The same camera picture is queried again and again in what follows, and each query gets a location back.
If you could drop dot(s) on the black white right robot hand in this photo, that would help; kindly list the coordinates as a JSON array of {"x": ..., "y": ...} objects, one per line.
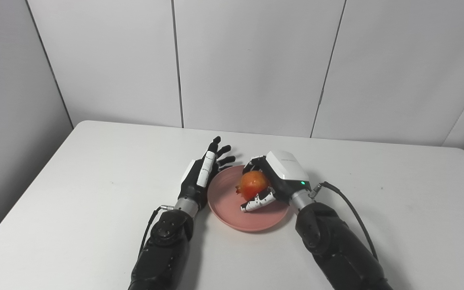
[{"x": 286, "y": 169}]

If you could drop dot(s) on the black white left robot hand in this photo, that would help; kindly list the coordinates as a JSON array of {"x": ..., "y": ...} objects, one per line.
[{"x": 191, "y": 187}]

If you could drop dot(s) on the red pomegranate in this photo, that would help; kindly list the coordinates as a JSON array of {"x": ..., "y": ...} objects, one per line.
[{"x": 253, "y": 184}]

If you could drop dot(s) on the pink round plate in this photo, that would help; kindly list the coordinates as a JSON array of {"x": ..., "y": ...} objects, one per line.
[{"x": 252, "y": 221}]

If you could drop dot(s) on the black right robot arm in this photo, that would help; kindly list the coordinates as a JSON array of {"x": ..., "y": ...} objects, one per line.
[{"x": 336, "y": 249}]

